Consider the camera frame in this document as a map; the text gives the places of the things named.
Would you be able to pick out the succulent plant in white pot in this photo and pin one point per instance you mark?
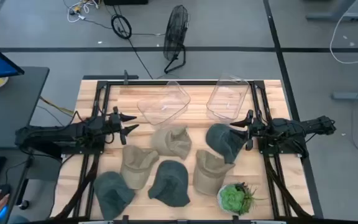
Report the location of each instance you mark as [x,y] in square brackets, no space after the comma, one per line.
[233,199]

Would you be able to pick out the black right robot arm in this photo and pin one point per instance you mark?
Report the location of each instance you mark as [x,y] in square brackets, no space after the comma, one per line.
[291,127]

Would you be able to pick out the dark grey desk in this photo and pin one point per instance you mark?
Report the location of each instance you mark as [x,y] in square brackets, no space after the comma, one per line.
[14,174]
[11,109]

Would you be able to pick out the clear plastic bin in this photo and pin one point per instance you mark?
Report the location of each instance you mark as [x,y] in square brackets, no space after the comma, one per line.
[163,105]
[227,99]

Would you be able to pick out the dark green hat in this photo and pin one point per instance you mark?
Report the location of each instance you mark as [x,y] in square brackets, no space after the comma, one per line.
[169,183]
[222,143]
[112,196]

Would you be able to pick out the grey table foot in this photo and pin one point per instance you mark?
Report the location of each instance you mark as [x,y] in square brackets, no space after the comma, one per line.
[337,16]
[353,95]

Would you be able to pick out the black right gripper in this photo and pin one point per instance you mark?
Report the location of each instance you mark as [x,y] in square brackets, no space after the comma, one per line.
[253,127]

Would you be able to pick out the black aluminium table frame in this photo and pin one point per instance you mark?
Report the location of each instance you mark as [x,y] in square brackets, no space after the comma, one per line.
[197,82]

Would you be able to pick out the tan baseball cap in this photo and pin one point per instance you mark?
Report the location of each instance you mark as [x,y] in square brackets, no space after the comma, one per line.
[171,143]
[208,174]
[137,168]

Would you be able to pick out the black floor fan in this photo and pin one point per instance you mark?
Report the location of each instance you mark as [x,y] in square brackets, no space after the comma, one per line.
[175,31]

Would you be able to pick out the black box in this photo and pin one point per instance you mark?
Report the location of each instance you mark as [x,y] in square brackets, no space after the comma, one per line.
[126,2]

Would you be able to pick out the small black knob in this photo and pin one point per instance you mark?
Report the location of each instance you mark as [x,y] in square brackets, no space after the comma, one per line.
[24,204]

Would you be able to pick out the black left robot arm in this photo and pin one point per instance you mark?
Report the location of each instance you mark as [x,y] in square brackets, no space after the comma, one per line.
[57,135]

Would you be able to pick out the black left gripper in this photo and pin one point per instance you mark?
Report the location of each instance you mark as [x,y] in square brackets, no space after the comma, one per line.
[115,123]

